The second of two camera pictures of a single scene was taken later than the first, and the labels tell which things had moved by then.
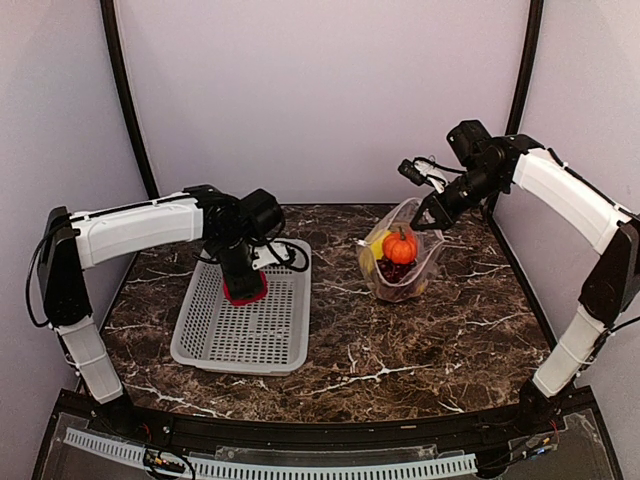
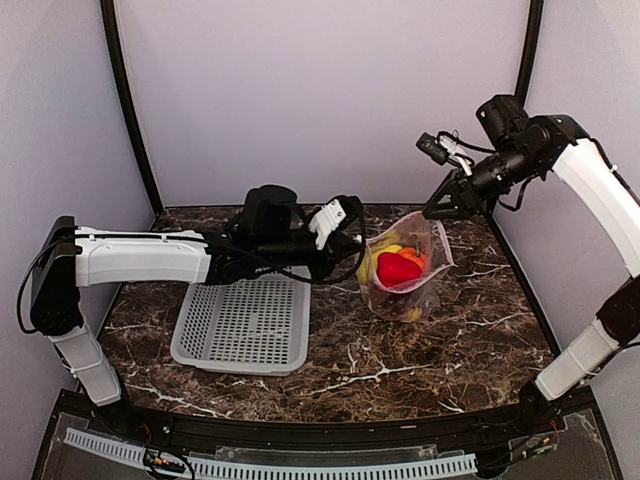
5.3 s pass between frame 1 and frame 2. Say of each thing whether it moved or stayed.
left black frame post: stayed
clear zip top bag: moved
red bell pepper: moved
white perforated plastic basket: stayed
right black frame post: stayed
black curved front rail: stayed
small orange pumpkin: moved
